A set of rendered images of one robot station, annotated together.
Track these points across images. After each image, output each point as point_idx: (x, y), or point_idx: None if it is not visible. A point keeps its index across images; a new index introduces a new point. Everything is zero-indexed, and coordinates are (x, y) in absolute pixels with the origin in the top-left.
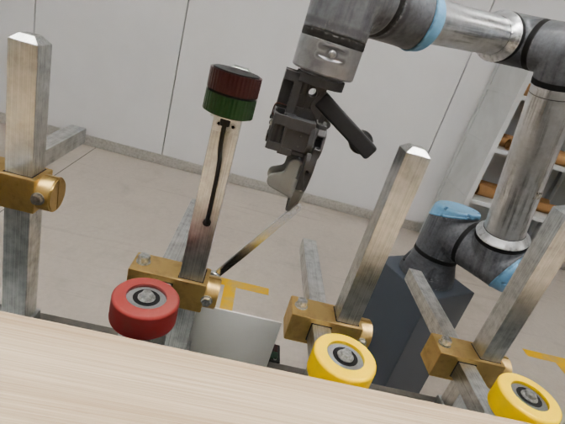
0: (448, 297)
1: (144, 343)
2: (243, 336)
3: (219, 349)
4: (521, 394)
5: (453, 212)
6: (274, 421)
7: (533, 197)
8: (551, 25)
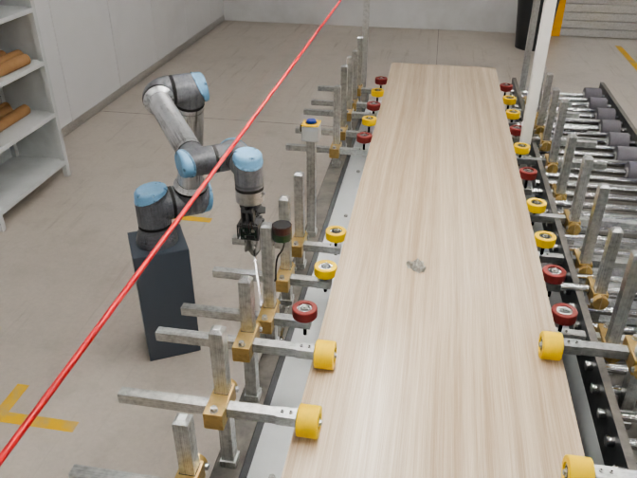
0: (184, 238)
1: (327, 307)
2: None
3: None
4: (335, 231)
5: (159, 194)
6: (353, 284)
7: None
8: (179, 82)
